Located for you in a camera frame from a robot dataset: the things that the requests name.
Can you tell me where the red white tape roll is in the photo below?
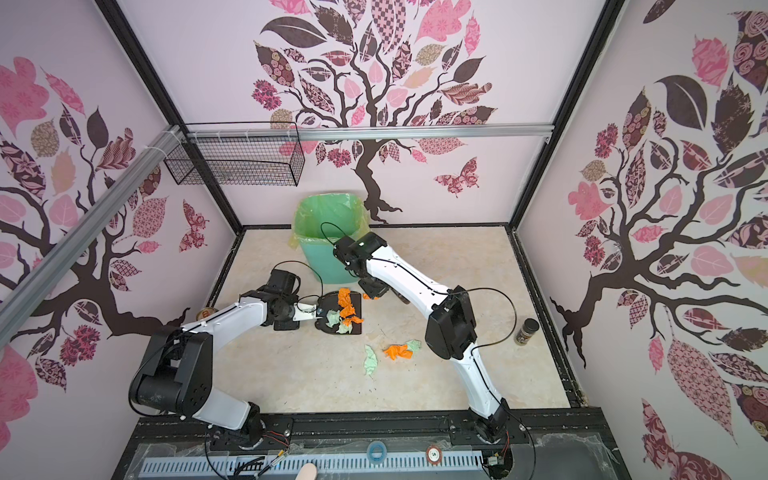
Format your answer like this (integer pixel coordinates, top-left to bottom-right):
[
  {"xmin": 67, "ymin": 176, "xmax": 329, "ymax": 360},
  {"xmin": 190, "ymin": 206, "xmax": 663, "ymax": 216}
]
[{"xmin": 425, "ymin": 445, "xmax": 443, "ymax": 466}]

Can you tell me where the dark glass bottle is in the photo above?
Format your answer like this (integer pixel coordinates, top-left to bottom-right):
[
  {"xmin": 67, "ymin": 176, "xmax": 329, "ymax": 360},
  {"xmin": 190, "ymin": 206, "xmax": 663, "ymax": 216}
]
[{"xmin": 514, "ymin": 318, "xmax": 540, "ymax": 346}]

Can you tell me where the green plastic trash bin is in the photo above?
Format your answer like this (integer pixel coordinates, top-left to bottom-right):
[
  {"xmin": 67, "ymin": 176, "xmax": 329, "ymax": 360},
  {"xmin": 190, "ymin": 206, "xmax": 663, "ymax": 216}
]
[{"xmin": 299, "ymin": 235, "xmax": 354, "ymax": 285}]

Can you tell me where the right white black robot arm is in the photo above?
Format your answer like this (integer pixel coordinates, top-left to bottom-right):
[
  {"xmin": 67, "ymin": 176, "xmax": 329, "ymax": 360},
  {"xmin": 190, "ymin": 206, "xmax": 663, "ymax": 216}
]
[{"xmin": 333, "ymin": 232, "xmax": 511, "ymax": 443}]

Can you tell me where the blue tape roll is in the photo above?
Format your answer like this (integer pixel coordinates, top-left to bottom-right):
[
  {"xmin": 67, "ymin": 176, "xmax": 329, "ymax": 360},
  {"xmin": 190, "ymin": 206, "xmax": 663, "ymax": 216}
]
[{"xmin": 366, "ymin": 440, "xmax": 388, "ymax": 465}]

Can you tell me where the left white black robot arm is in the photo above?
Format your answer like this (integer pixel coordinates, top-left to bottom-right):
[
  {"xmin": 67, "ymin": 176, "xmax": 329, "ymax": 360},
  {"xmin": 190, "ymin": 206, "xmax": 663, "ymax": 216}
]
[{"xmin": 128, "ymin": 269, "xmax": 301, "ymax": 448}]

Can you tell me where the dark brown plastic dustpan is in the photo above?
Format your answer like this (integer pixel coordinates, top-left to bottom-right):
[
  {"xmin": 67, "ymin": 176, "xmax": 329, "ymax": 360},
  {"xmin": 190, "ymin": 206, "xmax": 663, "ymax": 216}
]
[{"xmin": 314, "ymin": 288, "xmax": 364, "ymax": 336}]

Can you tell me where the aluminium frame bar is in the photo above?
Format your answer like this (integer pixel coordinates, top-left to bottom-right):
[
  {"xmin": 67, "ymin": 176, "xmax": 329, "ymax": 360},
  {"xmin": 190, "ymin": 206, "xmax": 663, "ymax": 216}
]
[
  {"xmin": 1, "ymin": 125, "xmax": 182, "ymax": 345},
  {"xmin": 186, "ymin": 123, "xmax": 554, "ymax": 142}
]

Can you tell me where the aluminium frame bar back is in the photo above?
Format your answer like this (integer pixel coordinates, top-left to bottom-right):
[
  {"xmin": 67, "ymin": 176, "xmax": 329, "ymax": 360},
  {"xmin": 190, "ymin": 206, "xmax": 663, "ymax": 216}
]
[{"xmin": 186, "ymin": 123, "xmax": 554, "ymax": 142}]

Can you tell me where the white slotted cable duct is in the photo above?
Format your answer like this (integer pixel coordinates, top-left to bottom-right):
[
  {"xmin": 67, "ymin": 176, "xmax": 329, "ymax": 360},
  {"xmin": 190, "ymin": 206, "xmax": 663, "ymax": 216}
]
[{"xmin": 139, "ymin": 451, "xmax": 485, "ymax": 480}]

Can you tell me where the pink cylinder object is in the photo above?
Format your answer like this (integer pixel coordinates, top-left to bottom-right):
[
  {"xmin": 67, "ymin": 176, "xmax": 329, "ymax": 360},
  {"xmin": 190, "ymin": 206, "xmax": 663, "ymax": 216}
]
[{"xmin": 295, "ymin": 463, "xmax": 318, "ymax": 480}]

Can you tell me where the light green bin liner bag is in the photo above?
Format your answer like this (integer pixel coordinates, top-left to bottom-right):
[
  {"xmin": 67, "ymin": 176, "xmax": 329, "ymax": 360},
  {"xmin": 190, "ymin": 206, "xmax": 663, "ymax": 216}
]
[{"xmin": 289, "ymin": 193, "xmax": 370, "ymax": 248}]

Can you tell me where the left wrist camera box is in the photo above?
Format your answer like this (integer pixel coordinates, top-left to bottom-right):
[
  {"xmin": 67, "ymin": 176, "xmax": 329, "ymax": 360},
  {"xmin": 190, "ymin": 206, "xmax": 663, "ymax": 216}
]
[{"xmin": 293, "ymin": 303, "xmax": 317, "ymax": 322}]

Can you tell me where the aluminium frame bar left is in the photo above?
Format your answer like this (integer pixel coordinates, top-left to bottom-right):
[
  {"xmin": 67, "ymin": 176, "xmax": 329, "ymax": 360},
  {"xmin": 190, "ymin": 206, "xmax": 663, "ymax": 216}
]
[{"xmin": 1, "ymin": 125, "xmax": 182, "ymax": 345}]

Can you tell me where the black wire mesh basket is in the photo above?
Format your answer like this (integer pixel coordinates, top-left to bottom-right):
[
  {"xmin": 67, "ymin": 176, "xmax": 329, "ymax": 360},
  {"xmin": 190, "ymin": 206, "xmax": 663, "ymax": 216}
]
[{"xmin": 164, "ymin": 120, "xmax": 305, "ymax": 187}]

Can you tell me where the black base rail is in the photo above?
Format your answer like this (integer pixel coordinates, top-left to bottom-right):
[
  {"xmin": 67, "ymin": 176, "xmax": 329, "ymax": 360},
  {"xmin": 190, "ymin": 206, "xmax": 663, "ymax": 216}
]
[{"xmin": 114, "ymin": 407, "xmax": 629, "ymax": 479}]

